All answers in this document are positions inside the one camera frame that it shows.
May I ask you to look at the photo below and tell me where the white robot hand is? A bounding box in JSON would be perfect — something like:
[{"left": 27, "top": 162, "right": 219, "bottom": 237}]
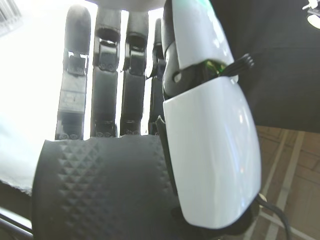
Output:
[{"left": 31, "top": 0, "right": 263, "bottom": 240}]

